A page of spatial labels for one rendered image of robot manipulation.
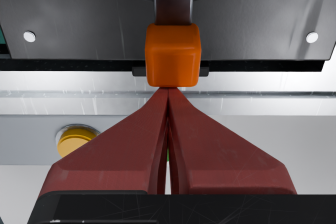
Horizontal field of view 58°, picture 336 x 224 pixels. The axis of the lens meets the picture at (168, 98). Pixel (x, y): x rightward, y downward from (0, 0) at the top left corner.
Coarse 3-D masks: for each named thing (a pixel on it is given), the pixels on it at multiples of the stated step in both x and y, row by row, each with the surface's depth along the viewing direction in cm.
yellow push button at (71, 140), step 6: (66, 132) 28; (72, 132) 27; (78, 132) 27; (84, 132) 28; (90, 132) 28; (60, 138) 28; (66, 138) 27; (72, 138) 27; (78, 138) 27; (84, 138) 27; (90, 138) 27; (60, 144) 28; (66, 144) 28; (72, 144) 28; (78, 144) 28; (60, 150) 28; (66, 150) 28; (72, 150) 28
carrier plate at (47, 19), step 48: (0, 0) 20; (48, 0) 20; (96, 0) 20; (144, 0) 20; (240, 0) 20; (288, 0) 20; (48, 48) 22; (96, 48) 22; (144, 48) 22; (240, 48) 22; (288, 48) 22
